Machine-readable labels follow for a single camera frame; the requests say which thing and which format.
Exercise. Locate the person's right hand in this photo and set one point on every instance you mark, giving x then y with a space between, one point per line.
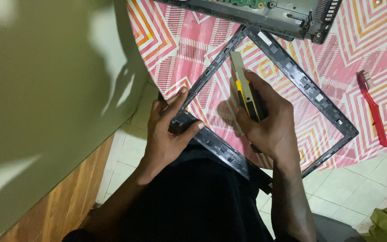
275 127

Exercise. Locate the person's left hand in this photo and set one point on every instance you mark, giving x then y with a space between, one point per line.
160 137

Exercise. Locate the dark grey laptop screen bezel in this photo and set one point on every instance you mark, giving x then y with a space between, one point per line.
301 80

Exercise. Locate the yellow utility knife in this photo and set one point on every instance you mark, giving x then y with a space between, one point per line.
242 82

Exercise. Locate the person's black trousers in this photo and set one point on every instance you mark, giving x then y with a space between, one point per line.
197 205

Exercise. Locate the pink orange patterned tablecloth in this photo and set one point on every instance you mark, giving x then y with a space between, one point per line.
186 43

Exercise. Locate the red plastic brush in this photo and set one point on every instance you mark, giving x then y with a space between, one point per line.
375 114

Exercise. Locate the wooden cabinet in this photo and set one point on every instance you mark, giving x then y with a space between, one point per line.
66 205

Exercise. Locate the opened grey laptop base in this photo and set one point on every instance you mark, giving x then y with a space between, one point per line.
247 15

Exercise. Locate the grey seat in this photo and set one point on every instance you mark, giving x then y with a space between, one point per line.
334 230

